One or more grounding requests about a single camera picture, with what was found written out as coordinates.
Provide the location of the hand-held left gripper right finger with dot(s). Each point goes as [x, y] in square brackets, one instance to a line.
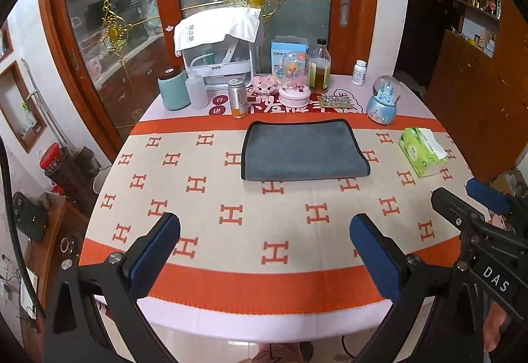
[373, 257]

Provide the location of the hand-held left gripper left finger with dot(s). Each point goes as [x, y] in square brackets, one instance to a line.
[154, 249]

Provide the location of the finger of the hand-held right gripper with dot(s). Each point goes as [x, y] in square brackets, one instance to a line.
[456, 208]
[489, 196]

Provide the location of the grey towel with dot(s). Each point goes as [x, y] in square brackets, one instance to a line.
[303, 150]

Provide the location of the person's right hand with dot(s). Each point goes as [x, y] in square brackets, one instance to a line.
[497, 323]

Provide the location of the cardboard box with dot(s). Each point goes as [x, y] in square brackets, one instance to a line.
[509, 183]

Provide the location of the green tissue pack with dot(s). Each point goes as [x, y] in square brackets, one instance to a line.
[420, 150]

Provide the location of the wooden side table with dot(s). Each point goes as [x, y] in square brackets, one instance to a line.
[57, 231]

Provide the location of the wooden cabinet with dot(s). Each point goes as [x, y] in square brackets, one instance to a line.
[474, 98]

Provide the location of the orange and beige patterned cloth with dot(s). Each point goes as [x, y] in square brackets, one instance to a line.
[255, 235]

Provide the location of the pink printed tablecloth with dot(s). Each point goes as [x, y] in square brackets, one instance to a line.
[268, 317]

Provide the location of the blue castle snow globe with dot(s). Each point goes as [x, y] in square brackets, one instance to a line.
[383, 103]

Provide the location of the black bag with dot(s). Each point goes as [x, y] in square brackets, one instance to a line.
[29, 216]

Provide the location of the red-lid jar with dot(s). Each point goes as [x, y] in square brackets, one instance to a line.
[52, 158]

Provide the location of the teal lidded canister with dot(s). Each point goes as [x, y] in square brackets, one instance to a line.
[173, 90]

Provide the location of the blister pill pack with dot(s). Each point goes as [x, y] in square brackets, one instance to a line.
[336, 101]

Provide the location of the white squeeze bottle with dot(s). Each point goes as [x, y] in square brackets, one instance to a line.
[196, 90]

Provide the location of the white pill bottle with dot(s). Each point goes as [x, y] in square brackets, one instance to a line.
[359, 74]

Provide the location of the silver metal can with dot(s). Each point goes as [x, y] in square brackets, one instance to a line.
[237, 98]

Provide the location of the pink dome music box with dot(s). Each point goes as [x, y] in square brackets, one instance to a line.
[293, 94]

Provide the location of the amber glass bottle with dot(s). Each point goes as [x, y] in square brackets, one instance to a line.
[320, 72]

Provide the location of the white countertop appliance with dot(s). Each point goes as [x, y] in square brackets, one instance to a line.
[218, 65]

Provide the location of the pink block figure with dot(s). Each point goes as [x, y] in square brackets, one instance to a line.
[264, 85]

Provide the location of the blue cartoon carton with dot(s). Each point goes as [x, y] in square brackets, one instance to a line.
[284, 47]

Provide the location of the white cloth cover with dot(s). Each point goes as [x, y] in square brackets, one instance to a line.
[218, 26]

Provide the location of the wooden wall shelf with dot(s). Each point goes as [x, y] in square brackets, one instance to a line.
[478, 3]

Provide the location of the wooden framed wall niche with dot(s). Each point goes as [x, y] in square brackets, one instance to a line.
[20, 107]

